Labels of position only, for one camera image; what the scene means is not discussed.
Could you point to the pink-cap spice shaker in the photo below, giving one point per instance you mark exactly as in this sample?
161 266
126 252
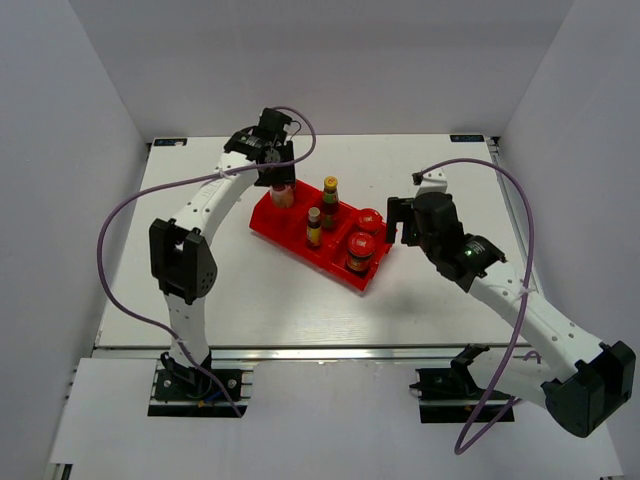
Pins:
282 196

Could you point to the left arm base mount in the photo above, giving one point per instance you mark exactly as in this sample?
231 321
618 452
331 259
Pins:
172 397

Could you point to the red-lid sauce jar front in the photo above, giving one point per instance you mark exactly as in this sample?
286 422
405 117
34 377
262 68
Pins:
360 250

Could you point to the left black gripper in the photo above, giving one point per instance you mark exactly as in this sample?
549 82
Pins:
286 174

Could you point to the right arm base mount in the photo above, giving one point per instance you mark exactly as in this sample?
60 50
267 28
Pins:
448 395

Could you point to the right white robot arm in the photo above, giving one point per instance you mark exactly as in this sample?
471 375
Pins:
580 380

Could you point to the red-lid sauce jar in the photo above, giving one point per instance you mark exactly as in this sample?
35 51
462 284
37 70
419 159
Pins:
369 221
360 250

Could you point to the aluminium table front rail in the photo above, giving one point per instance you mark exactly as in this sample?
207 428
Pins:
301 353

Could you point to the blue table label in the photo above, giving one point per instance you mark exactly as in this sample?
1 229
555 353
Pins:
169 142
466 138

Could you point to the left blue table label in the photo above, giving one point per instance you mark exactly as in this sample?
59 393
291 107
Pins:
169 142

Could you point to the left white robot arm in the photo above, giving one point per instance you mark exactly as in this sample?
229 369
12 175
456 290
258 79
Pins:
181 258

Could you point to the small tan-cap sauce bottle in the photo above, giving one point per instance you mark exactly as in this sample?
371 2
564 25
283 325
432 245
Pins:
314 227

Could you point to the right blue table label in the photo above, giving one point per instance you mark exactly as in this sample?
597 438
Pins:
466 138

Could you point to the red three-compartment plastic tray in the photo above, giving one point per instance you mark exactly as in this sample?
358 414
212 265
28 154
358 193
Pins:
288 228

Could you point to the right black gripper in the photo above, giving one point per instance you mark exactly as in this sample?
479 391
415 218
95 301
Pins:
398 210

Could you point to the tall yellow-cap sauce bottle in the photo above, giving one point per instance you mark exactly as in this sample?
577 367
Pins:
330 203

